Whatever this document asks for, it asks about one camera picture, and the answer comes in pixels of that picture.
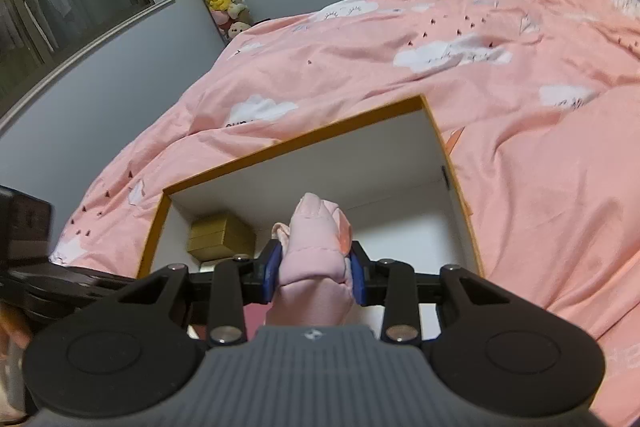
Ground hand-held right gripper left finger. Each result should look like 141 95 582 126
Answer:
107 239 286 348

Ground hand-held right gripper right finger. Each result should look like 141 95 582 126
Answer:
347 241 526 347

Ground pink fabric pouch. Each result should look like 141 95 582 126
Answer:
264 193 364 329

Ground gold box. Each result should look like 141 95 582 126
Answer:
186 213 257 263

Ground yellow cardboard box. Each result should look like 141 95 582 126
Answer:
135 94 486 338

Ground pink printed blanket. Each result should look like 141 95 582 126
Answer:
50 0 640 427

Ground window frame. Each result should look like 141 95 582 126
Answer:
0 0 177 134

